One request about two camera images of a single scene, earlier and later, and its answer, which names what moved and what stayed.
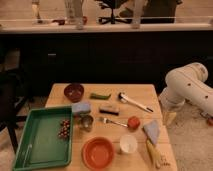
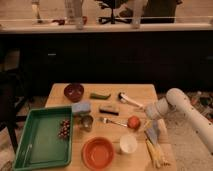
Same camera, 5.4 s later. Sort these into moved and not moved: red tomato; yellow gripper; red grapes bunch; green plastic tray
Moved: yellow gripper
Not moved: green plastic tray; red tomato; red grapes bunch
